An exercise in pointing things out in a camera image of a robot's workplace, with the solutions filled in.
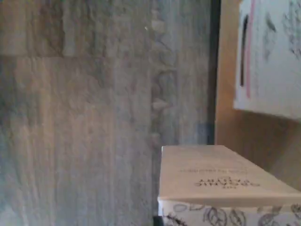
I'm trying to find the white tea box pink strip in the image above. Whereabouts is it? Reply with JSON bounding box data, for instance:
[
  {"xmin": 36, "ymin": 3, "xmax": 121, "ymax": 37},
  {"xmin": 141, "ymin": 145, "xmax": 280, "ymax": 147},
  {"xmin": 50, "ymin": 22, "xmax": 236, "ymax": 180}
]
[{"xmin": 233, "ymin": 0, "xmax": 301, "ymax": 123}]

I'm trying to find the white tea box green strip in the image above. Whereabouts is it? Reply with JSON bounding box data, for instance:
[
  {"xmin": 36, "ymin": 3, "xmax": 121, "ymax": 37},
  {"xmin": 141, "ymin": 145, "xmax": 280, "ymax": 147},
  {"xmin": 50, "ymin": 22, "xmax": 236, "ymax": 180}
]
[{"xmin": 157, "ymin": 145, "xmax": 301, "ymax": 226}]

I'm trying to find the black metal shelf rack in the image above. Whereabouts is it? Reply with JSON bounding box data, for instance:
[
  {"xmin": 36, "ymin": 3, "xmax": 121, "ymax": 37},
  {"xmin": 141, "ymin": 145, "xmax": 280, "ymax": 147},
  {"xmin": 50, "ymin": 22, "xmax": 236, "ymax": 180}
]
[{"xmin": 208, "ymin": 0, "xmax": 222, "ymax": 146}]

